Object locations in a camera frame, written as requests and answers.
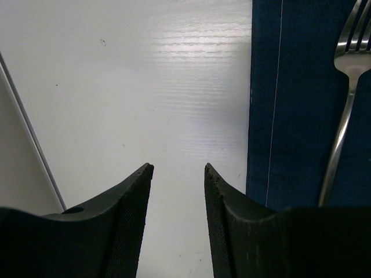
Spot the aluminium table frame rail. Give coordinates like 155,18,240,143
1,53,67,211

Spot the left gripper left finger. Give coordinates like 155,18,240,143
1,163,154,277

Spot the silver metal fork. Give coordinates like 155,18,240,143
318,0,371,208

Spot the navy whale placemat cloth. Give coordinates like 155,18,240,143
246,0,355,211

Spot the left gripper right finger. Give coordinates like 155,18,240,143
204,164,370,277

